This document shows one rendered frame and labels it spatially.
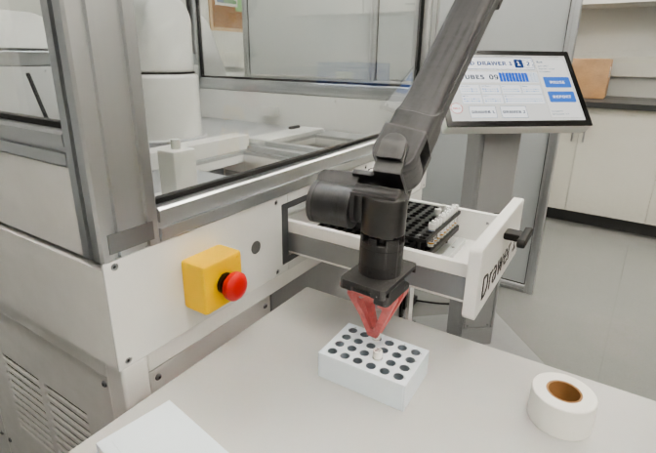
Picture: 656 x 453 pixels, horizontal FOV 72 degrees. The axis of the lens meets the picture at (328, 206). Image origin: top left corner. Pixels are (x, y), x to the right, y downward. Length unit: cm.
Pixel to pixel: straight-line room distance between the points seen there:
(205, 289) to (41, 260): 22
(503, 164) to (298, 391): 132
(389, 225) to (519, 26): 196
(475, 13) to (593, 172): 309
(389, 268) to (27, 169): 46
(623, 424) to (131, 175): 65
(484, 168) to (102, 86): 142
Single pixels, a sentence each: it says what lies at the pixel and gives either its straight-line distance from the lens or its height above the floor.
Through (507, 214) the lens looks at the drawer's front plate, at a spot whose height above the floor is 93.
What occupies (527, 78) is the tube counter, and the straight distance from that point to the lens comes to 177.
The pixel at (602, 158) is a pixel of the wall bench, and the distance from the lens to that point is 373.
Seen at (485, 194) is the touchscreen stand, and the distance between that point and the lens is 177.
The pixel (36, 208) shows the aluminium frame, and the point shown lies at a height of 99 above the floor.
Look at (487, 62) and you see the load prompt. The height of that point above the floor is 116.
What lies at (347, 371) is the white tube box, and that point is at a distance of 62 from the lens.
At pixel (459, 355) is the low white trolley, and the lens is 72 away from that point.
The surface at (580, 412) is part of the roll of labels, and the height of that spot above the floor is 80.
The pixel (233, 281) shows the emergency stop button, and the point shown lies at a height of 89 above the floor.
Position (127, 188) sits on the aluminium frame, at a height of 102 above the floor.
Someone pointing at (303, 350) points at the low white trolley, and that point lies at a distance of 70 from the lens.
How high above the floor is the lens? 117
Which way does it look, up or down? 18 degrees down
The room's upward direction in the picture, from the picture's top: 1 degrees clockwise
